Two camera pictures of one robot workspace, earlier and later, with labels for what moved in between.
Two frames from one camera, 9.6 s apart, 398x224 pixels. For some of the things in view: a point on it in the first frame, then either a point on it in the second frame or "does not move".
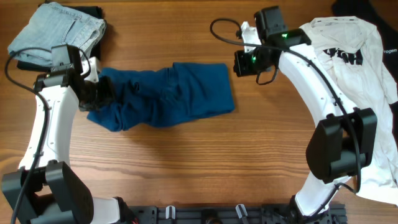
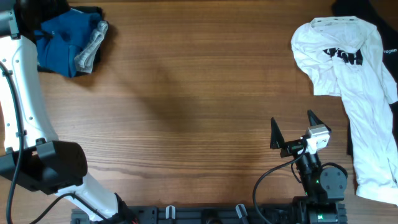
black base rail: x=232 y=214 does not move
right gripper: x=241 y=63 to x=292 y=146
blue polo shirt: x=181 y=91 to x=60 y=40
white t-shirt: x=352 y=47 does not move
